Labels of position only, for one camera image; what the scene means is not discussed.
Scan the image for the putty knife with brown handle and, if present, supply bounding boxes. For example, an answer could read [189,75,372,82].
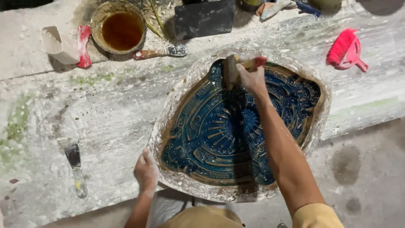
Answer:
[133,44,188,61]

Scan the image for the blue ornamental relief mould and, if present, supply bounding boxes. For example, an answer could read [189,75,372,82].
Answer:
[147,47,333,203]

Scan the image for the person's left hand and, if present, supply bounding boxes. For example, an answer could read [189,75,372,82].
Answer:
[134,148,159,194]

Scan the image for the dark rectangular slab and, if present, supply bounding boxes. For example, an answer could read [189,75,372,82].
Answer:
[174,0,236,42]

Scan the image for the person's right hand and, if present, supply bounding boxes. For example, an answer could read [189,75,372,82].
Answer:
[235,61,268,97]

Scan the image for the bucket of brown liquid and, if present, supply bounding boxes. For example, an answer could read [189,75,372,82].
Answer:
[90,1,147,54]

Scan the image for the person's tan clothing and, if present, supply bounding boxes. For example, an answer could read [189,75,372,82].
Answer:
[158,203,345,228]

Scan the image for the red plastic scraper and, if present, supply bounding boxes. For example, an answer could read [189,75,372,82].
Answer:
[77,25,92,68]

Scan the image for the green plant stems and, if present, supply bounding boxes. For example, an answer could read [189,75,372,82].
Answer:
[145,0,171,40]

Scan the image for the putty knife with clear handle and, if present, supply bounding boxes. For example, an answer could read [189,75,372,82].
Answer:
[65,144,88,199]

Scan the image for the crumpled work gloves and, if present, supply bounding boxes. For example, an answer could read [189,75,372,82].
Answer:
[256,0,321,21]

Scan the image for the pink hand brush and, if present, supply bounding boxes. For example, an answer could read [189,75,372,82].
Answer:
[326,28,369,73]

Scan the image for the wide paintbrush with red handle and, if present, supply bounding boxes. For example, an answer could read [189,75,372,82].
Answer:
[222,54,268,90]

